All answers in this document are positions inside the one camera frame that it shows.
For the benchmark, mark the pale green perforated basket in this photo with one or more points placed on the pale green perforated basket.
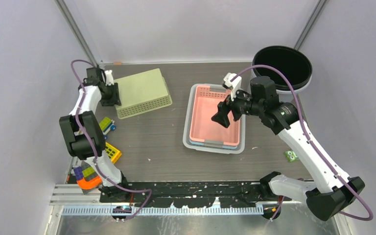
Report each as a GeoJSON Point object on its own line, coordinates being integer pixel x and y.
{"type": "Point", "coordinates": [141, 93]}

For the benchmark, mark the slotted cable duct rail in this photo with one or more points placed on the slotted cable duct rail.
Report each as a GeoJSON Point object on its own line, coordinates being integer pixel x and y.
{"type": "Point", "coordinates": [126, 210]}

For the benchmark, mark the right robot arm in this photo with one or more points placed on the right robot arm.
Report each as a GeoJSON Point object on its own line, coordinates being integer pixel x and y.
{"type": "Point", "coordinates": [331, 189]}

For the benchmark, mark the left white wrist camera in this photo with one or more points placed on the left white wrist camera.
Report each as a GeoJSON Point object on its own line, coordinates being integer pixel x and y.
{"type": "Point", "coordinates": [109, 77]}

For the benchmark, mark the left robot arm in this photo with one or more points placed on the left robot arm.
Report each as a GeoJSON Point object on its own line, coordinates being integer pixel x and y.
{"type": "Point", "coordinates": [81, 131]}

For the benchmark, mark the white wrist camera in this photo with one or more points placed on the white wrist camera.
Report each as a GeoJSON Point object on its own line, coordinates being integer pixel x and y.
{"type": "Point", "coordinates": [232, 82]}
{"type": "Point", "coordinates": [109, 77]}

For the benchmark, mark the light blue basket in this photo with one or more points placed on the light blue basket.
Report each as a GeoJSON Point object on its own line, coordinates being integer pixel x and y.
{"type": "Point", "coordinates": [214, 145]}

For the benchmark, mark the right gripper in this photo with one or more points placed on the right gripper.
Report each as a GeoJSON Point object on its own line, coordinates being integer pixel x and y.
{"type": "Point", "coordinates": [223, 107]}

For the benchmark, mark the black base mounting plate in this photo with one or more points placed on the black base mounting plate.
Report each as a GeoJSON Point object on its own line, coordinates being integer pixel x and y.
{"type": "Point", "coordinates": [197, 194]}

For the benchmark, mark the black grey round bin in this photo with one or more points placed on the black grey round bin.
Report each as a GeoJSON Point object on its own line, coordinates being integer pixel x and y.
{"type": "Point", "coordinates": [293, 64]}

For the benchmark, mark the yellow grid toy block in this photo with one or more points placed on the yellow grid toy block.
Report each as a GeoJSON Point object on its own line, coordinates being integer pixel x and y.
{"type": "Point", "coordinates": [113, 153]}

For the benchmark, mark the orange curved toy piece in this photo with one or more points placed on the orange curved toy piece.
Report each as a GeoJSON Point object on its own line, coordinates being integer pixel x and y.
{"type": "Point", "coordinates": [88, 185]}

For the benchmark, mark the grey outer basket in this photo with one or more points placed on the grey outer basket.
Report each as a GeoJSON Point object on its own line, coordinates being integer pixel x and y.
{"type": "Point", "coordinates": [186, 138]}

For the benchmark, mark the pink perforated basket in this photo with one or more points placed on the pink perforated basket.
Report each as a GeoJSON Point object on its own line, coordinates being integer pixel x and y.
{"type": "Point", "coordinates": [202, 128]}

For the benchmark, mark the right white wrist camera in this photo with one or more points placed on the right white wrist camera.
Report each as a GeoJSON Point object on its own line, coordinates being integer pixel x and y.
{"type": "Point", "coordinates": [232, 82]}

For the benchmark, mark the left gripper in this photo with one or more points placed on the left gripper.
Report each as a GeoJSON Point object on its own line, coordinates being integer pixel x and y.
{"type": "Point", "coordinates": [116, 100]}

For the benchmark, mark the toy car with blue wheels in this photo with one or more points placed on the toy car with blue wheels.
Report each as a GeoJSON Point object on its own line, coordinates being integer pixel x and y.
{"type": "Point", "coordinates": [106, 125]}

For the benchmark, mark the green owl toy block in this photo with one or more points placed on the green owl toy block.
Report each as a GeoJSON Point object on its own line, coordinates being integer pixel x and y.
{"type": "Point", "coordinates": [291, 156]}

